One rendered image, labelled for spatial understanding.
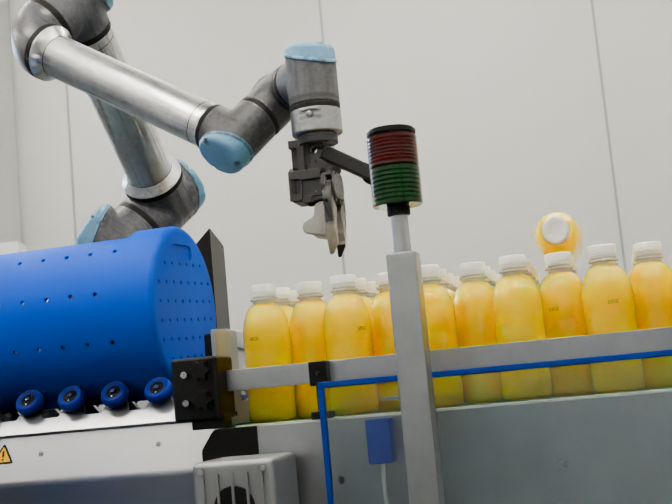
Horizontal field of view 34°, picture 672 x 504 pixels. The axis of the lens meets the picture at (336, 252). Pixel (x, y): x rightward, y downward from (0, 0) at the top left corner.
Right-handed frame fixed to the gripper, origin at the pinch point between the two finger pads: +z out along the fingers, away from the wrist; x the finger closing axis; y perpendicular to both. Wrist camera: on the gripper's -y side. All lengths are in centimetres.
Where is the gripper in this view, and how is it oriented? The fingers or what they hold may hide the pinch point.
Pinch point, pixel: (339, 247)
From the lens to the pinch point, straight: 189.7
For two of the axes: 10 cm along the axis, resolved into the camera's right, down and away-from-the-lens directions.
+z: 0.9, 9.9, -1.3
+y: -9.6, 1.2, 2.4
